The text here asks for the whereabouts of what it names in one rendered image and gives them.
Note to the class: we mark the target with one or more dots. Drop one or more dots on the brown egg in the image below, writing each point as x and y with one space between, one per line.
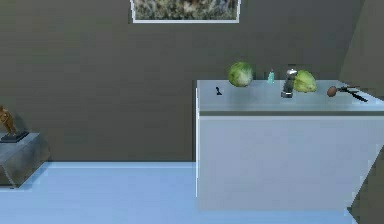
331 91

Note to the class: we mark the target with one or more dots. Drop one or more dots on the round green cabbage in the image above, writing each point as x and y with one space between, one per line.
240 74

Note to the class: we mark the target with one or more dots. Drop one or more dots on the brown statue on black base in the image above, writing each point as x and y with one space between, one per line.
8 124

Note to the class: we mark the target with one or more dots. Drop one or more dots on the white counter cabinet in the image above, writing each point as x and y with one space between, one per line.
283 160

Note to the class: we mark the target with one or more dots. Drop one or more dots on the white framed wall picture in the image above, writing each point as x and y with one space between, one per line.
185 9

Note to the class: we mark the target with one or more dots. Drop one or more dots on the yellow-green lettuce head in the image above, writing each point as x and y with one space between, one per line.
305 82

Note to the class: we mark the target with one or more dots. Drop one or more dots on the small teal bottle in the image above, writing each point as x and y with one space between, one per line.
271 77

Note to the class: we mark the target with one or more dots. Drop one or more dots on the small black object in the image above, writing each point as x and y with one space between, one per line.
218 91

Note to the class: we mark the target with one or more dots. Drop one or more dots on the black long utensil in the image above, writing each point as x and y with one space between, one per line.
355 94

